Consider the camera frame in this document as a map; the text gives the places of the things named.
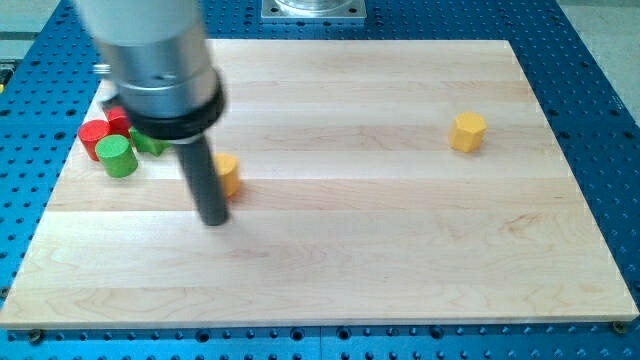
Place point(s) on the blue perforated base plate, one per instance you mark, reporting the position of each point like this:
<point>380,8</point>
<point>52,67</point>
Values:
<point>48,95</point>

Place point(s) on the yellow hexagon block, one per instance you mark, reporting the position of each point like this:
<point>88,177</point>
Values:
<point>467,132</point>

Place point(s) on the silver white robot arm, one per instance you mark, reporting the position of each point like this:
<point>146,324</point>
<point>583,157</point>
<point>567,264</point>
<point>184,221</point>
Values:
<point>156,56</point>

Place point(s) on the light wooden board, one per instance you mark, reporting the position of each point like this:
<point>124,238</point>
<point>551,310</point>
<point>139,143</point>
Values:
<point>353,208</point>

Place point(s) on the green star block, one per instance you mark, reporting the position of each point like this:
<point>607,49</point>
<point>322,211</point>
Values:
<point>146,144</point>

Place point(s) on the red block behind arm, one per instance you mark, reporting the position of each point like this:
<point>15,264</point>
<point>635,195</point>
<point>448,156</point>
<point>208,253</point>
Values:
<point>118,121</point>

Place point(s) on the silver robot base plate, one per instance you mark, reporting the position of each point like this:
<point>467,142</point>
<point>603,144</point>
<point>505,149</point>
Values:
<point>313,9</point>

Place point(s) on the yellow heart block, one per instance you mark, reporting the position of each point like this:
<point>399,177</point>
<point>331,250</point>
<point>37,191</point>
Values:
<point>227,168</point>

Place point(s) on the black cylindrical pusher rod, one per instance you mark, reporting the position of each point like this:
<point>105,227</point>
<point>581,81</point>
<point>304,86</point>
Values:
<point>196,160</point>

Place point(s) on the green cylinder block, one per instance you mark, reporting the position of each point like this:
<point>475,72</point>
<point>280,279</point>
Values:
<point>116,155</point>

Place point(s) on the red cylinder block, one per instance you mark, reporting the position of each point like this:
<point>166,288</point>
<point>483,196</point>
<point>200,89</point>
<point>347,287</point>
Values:
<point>90,133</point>

